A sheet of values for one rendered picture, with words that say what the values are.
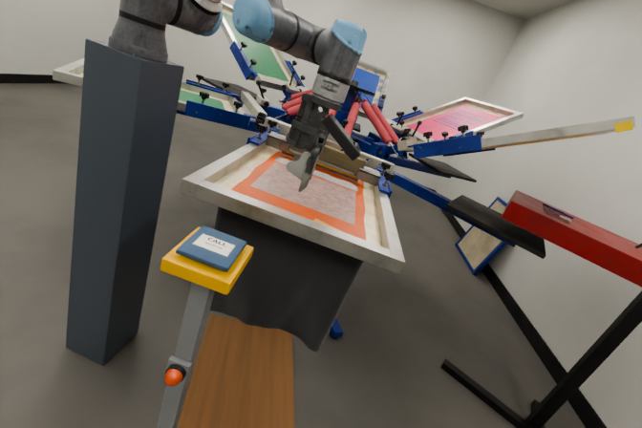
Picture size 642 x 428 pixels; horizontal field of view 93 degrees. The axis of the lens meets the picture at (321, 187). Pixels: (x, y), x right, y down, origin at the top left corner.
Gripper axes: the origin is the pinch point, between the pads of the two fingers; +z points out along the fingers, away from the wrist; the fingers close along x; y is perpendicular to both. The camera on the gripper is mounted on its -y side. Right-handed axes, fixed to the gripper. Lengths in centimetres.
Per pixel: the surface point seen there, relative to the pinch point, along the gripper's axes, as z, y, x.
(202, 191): 10.8, 23.4, 2.2
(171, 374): 41.8, 11.8, 24.8
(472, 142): -19, -60, -73
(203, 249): 11.3, 12.7, 22.0
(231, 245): 11.3, 8.9, 17.6
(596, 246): 0, -114, -50
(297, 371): 108, -25, -41
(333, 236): 9.5, -10.8, 2.1
